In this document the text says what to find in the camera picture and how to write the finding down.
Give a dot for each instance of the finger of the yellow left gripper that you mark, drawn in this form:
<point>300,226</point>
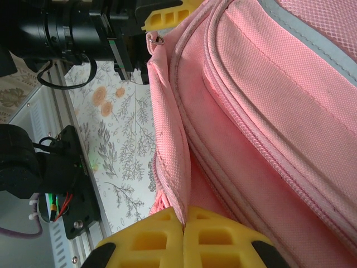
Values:
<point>167,16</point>

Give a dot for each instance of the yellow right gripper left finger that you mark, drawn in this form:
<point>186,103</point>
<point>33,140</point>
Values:
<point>139,245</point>

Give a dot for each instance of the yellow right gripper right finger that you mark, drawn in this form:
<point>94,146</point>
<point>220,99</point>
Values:
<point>223,245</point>

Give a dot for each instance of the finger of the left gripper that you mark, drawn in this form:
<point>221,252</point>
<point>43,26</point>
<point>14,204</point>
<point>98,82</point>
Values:
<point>140,53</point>

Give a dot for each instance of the pink backpack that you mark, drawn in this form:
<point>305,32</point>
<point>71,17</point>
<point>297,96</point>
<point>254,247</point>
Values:
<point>251,125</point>

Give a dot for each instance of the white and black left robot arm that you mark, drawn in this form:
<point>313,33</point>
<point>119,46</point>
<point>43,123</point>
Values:
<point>16,156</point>

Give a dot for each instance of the floral table cover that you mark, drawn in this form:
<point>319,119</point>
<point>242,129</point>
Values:
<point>125,139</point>

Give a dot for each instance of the grey metal panel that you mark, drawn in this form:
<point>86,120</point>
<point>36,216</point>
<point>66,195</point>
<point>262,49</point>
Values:
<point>16,251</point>

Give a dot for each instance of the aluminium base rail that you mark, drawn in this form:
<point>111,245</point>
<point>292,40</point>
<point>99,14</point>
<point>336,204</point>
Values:
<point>61,89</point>

